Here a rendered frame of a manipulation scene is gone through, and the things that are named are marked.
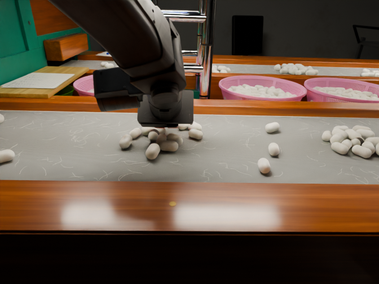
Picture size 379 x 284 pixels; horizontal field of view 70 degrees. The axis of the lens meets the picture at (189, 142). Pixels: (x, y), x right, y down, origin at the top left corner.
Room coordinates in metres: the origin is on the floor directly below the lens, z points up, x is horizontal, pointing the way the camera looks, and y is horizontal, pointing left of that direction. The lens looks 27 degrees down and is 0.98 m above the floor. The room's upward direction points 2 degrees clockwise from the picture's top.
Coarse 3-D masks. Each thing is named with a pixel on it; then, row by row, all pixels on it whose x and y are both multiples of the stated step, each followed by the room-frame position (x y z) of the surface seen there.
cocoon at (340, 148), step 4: (332, 144) 0.47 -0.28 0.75; (336, 144) 0.46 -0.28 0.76; (340, 144) 0.46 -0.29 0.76; (332, 148) 0.46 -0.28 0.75; (336, 148) 0.46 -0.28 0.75; (340, 148) 0.45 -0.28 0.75; (344, 148) 0.45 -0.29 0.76; (348, 148) 0.45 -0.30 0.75; (340, 152) 0.45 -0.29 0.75; (344, 152) 0.45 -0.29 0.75
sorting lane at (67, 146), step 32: (0, 128) 0.51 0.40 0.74; (32, 128) 0.52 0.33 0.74; (64, 128) 0.52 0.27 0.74; (96, 128) 0.53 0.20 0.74; (128, 128) 0.54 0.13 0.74; (224, 128) 0.55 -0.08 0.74; (256, 128) 0.56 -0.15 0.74; (288, 128) 0.57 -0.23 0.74; (320, 128) 0.57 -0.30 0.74; (32, 160) 0.39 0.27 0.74; (64, 160) 0.40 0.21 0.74; (96, 160) 0.40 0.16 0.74; (128, 160) 0.40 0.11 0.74; (160, 160) 0.41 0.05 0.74; (192, 160) 0.41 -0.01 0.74; (224, 160) 0.41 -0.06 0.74; (256, 160) 0.42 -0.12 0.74; (288, 160) 0.42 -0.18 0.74; (320, 160) 0.43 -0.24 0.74; (352, 160) 0.43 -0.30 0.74
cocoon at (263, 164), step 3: (261, 159) 0.39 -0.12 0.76; (264, 159) 0.39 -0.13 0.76; (258, 162) 0.39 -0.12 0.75; (261, 162) 0.38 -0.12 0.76; (264, 162) 0.38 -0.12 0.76; (267, 162) 0.38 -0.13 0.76; (258, 165) 0.38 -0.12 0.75; (261, 165) 0.38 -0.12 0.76; (264, 165) 0.37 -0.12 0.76; (267, 165) 0.37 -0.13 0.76; (261, 168) 0.37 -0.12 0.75; (264, 168) 0.37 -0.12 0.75; (267, 168) 0.37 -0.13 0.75; (270, 168) 0.37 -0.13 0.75; (261, 171) 0.37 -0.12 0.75; (264, 171) 0.37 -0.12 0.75; (267, 171) 0.37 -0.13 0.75
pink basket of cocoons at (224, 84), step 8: (224, 80) 0.90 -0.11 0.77; (240, 80) 0.95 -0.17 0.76; (256, 80) 0.96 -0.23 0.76; (264, 80) 0.95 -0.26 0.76; (272, 80) 0.94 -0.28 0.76; (280, 80) 0.93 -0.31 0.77; (224, 88) 0.78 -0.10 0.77; (288, 88) 0.89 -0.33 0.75; (296, 88) 0.86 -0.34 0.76; (304, 88) 0.81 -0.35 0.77; (232, 96) 0.76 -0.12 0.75; (240, 96) 0.73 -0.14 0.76; (248, 96) 0.72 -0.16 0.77; (256, 96) 0.71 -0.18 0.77; (296, 96) 0.72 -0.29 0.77
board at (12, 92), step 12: (36, 72) 0.87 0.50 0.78; (48, 72) 0.87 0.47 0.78; (60, 72) 0.88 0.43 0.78; (72, 72) 0.89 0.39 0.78; (84, 72) 0.92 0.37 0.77; (0, 96) 0.64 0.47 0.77; (12, 96) 0.64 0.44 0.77; (24, 96) 0.64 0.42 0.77; (36, 96) 0.64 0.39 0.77; (48, 96) 0.65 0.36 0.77
